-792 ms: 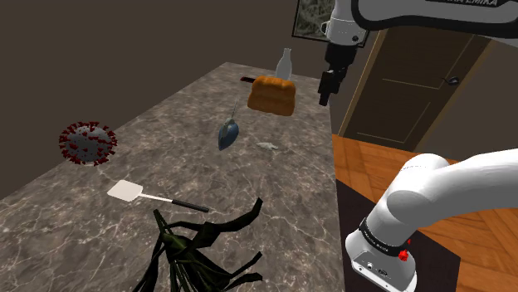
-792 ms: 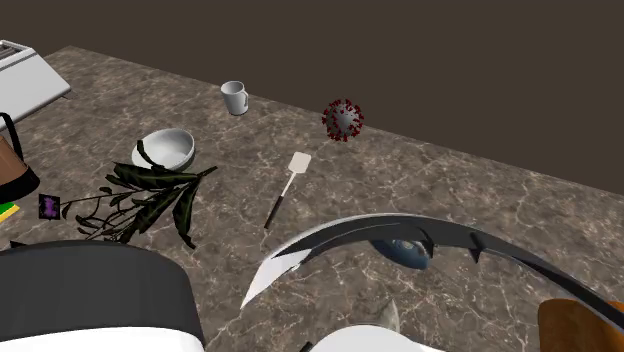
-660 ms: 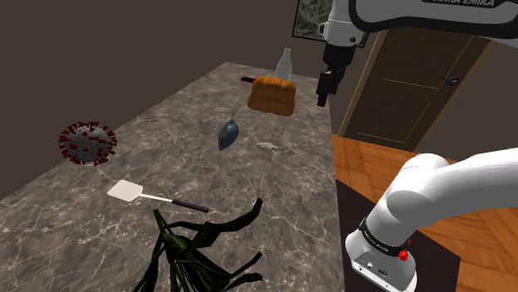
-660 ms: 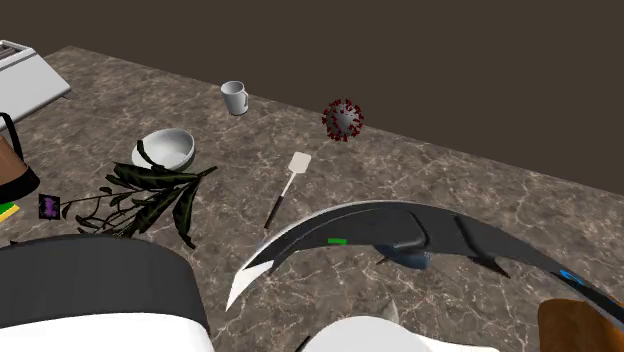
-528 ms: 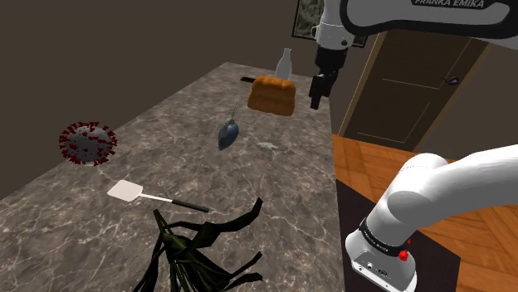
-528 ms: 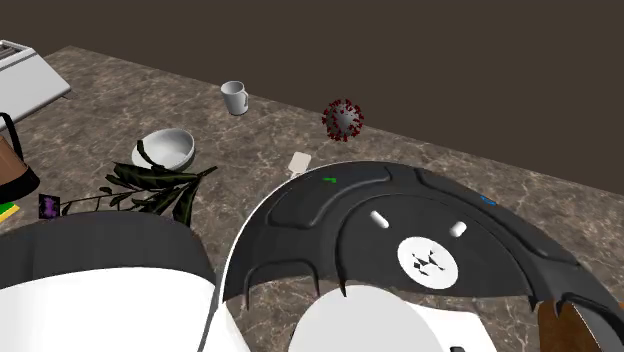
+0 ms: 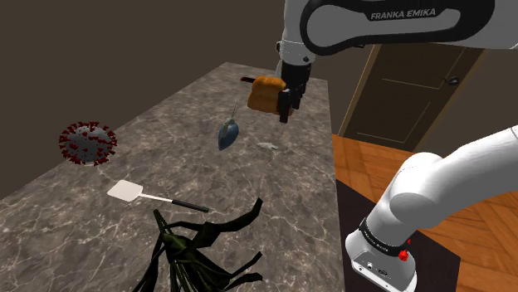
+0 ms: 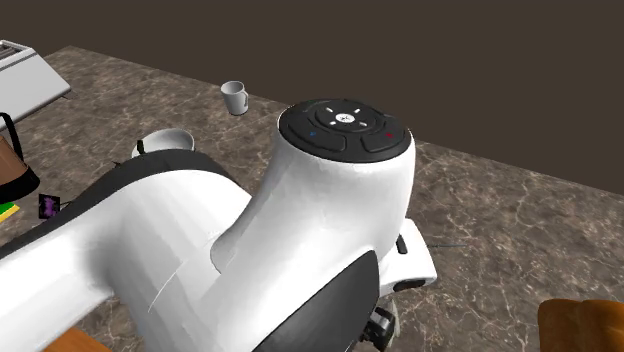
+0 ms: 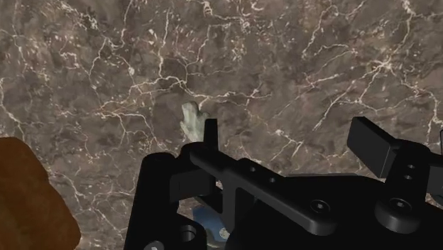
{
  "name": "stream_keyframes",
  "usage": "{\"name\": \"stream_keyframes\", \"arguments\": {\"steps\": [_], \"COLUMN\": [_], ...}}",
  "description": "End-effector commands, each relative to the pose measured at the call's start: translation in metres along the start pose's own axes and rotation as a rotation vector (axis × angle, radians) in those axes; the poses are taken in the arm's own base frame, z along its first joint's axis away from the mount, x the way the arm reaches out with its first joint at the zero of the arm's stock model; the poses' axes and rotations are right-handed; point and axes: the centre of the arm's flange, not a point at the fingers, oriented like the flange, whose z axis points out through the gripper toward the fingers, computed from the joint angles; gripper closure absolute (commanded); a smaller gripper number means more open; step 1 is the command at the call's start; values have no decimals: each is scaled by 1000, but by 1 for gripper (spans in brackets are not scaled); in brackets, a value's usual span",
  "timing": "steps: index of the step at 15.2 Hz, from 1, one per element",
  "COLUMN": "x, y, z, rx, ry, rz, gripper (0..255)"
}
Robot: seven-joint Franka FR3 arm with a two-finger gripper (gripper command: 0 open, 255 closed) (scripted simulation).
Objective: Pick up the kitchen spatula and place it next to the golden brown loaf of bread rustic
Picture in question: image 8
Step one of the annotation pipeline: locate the small black purple box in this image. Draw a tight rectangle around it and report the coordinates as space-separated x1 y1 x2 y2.
38 193 62 221

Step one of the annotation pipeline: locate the grey metal toaster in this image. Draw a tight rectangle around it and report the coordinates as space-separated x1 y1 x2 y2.
0 39 72 132

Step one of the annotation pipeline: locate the white mug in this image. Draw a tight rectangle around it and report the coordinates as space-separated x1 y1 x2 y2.
220 80 250 117

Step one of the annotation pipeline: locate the orange wooden board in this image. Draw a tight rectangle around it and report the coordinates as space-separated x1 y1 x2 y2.
42 326 114 352

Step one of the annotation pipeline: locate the white bowl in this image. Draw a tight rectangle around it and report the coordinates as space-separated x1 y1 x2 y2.
130 128 196 159

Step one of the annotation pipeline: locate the brown leather lump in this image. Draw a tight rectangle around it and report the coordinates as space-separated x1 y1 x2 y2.
537 298 624 352

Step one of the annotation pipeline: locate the green yellow flat thing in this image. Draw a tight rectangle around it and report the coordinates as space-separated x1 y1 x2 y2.
0 201 22 224

